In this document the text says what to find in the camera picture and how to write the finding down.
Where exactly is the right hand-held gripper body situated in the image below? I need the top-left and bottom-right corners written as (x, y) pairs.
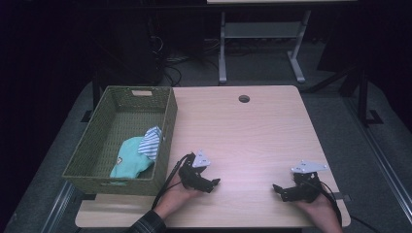
top-left (290, 159), bottom-right (329, 204)

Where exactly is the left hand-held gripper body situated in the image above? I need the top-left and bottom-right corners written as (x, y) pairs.
top-left (178, 149), bottom-right (212, 192)

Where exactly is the mint green shirt striped trim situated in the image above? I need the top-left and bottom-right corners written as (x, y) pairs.
top-left (109, 125), bottom-right (163, 180)

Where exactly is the green woven basket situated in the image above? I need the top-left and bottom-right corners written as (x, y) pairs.
top-left (61, 84), bottom-right (179, 197)

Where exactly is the person's right hand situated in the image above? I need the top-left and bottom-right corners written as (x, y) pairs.
top-left (294, 190), bottom-right (342, 225)

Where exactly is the person's left hand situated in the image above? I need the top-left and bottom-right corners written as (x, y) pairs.
top-left (154, 174), bottom-right (205, 221)

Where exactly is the black metal stand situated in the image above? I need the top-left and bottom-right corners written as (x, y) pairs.
top-left (304, 62), bottom-right (385, 128)

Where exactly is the dark cabinet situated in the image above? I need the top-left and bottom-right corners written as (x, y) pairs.
top-left (96, 13), bottom-right (165, 87)

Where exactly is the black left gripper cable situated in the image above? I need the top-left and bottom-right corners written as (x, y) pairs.
top-left (151, 152), bottom-right (195, 210)

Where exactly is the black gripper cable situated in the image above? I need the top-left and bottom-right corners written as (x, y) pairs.
top-left (319, 180), bottom-right (384, 233)
top-left (151, 152), bottom-right (195, 210)

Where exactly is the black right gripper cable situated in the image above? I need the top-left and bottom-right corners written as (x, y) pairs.
top-left (319, 180), bottom-right (384, 233)

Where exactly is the metal floor rail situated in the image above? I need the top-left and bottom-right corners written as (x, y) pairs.
top-left (343, 96), bottom-right (412, 225)
top-left (41, 180), bottom-right (76, 233)

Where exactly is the tangle of floor cables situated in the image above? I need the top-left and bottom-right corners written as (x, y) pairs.
top-left (148, 34), bottom-right (222, 87)

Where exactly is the white metal frame desk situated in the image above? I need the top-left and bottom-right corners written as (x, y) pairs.
top-left (206, 0), bottom-right (358, 85)

